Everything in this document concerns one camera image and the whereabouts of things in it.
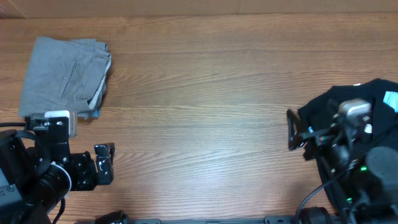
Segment grey cotton shorts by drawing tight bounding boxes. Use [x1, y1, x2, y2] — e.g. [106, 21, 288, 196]
[19, 36, 112, 117]

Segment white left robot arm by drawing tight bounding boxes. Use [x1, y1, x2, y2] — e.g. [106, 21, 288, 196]
[1, 129, 115, 223]

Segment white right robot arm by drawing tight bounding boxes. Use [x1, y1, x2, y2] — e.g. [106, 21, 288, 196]
[286, 103, 397, 223]

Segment black t-shirt pile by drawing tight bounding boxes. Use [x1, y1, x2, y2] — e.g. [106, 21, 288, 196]
[297, 78, 398, 224]

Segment folded blue denim shorts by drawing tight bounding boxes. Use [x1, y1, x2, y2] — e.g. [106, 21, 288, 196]
[78, 108, 100, 119]

